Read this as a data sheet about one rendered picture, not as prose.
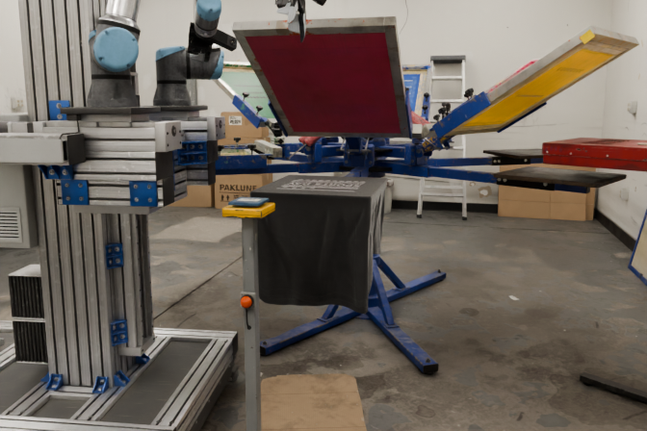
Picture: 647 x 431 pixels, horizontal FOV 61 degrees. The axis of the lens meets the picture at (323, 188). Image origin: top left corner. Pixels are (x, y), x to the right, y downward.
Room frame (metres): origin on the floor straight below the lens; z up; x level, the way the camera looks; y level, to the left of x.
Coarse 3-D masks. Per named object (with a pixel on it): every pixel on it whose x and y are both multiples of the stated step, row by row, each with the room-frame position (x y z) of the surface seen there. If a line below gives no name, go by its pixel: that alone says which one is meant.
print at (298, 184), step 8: (288, 184) 2.18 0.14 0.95; (296, 184) 2.18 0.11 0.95; (304, 184) 2.18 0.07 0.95; (312, 184) 2.18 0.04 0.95; (320, 184) 2.18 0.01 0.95; (328, 184) 2.18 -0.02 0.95; (336, 184) 2.18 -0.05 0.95; (344, 184) 2.18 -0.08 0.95; (352, 184) 2.18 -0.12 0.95; (360, 184) 2.18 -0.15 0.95
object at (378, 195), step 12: (384, 180) 2.29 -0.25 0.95; (384, 192) 2.30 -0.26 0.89; (372, 204) 1.92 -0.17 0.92; (384, 204) 2.30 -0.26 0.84; (372, 216) 2.00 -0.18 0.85; (372, 228) 2.03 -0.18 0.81; (372, 240) 2.03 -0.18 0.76; (372, 252) 2.01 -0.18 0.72; (372, 264) 2.01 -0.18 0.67; (372, 276) 2.02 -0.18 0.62
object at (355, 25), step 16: (240, 32) 2.05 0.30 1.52; (256, 32) 2.04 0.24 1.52; (272, 32) 2.03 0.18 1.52; (288, 32) 2.02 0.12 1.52; (320, 32) 1.99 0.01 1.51; (336, 32) 1.98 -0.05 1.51; (352, 32) 1.97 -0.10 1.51; (368, 32) 1.96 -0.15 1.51; (384, 32) 1.95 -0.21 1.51; (256, 64) 2.22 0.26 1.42; (400, 64) 2.10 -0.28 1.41; (400, 80) 2.18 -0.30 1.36; (272, 96) 2.41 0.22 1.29; (400, 96) 2.28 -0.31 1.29; (400, 112) 2.38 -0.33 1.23; (288, 128) 2.64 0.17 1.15
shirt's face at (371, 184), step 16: (288, 176) 2.40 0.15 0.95; (304, 176) 2.40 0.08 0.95; (320, 176) 2.40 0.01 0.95; (336, 176) 2.40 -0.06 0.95; (288, 192) 1.97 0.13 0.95; (304, 192) 1.97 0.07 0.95; (320, 192) 1.97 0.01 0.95; (336, 192) 1.97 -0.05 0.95; (352, 192) 1.97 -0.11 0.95; (368, 192) 1.97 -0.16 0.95
